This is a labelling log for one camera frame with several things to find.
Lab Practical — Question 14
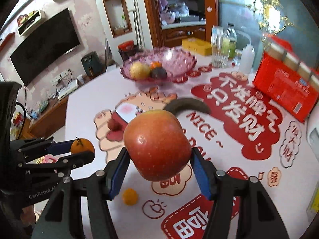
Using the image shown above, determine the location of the small tangerine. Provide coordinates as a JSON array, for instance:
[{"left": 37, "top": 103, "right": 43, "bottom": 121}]
[
  {"left": 122, "top": 188, "right": 139, "bottom": 206},
  {"left": 70, "top": 137, "right": 95, "bottom": 154}
]

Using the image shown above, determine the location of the red apple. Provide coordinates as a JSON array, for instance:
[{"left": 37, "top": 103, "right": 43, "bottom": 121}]
[{"left": 123, "top": 110, "right": 191, "bottom": 181}]

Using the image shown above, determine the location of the yellow pear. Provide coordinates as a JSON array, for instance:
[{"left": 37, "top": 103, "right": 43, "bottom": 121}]
[{"left": 130, "top": 62, "right": 151, "bottom": 80}]

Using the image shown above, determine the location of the dark avocado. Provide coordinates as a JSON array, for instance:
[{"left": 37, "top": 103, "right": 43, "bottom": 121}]
[{"left": 150, "top": 67, "right": 167, "bottom": 80}]

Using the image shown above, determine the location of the large orange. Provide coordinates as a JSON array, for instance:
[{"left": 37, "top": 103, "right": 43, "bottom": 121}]
[{"left": 150, "top": 61, "right": 162, "bottom": 70}]

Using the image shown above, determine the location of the white router box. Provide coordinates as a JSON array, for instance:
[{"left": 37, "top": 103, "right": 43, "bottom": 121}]
[{"left": 58, "top": 79, "right": 78, "bottom": 101}]

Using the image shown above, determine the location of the black television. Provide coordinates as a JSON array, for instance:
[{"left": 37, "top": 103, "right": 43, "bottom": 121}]
[{"left": 10, "top": 8, "right": 80, "bottom": 86}]

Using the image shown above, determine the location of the dark overripe banana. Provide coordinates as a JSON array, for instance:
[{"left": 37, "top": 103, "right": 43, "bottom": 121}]
[{"left": 163, "top": 98, "right": 211, "bottom": 116}]

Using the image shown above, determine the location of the yellow box at edge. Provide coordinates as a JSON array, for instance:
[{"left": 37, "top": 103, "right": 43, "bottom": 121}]
[{"left": 307, "top": 187, "right": 319, "bottom": 223}]

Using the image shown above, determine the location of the dark green air fryer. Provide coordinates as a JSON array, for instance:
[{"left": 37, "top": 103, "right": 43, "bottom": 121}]
[{"left": 81, "top": 51, "right": 103, "bottom": 77}]

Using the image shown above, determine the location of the white appliance at edge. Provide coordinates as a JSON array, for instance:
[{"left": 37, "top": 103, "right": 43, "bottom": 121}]
[{"left": 307, "top": 106, "right": 319, "bottom": 158}]

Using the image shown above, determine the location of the small glass jar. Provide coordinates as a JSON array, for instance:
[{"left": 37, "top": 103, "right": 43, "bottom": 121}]
[{"left": 232, "top": 49, "right": 242, "bottom": 66}]

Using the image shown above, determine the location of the white squeeze bottle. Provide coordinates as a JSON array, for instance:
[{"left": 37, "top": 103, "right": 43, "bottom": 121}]
[{"left": 239, "top": 44, "right": 255, "bottom": 74}]

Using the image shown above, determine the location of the pink glass fruit bowl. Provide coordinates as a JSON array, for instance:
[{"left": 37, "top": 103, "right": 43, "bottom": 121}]
[{"left": 120, "top": 47, "right": 197, "bottom": 84}]

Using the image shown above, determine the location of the red snack package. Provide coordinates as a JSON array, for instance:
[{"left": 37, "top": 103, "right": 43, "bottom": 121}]
[{"left": 253, "top": 35, "right": 318, "bottom": 122}]

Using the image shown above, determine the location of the red lid jar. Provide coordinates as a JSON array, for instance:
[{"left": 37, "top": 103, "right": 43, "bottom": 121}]
[{"left": 117, "top": 40, "right": 139, "bottom": 61}]

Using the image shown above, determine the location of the yellow tin box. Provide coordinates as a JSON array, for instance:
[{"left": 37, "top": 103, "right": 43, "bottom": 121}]
[{"left": 182, "top": 37, "right": 212, "bottom": 56}]

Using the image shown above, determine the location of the white blue carton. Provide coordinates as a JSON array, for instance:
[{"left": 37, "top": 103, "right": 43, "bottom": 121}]
[{"left": 211, "top": 25, "right": 223, "bottom": 45}]

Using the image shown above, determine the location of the clear plastic bottle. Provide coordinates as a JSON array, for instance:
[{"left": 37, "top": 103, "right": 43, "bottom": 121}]
[{"left": 222, "top": 23, "right": 237, "bottom": 58}]

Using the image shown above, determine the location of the drinking glass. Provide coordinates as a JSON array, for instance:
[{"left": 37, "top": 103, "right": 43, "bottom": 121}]
[{"left": 211, "top": 35, "right": 229, "bottom": 68}]

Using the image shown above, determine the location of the white wall shelf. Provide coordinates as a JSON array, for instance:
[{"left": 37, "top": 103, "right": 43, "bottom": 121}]
[{"left": 17, "top": 10, "right": 46, "bottom": 37}]

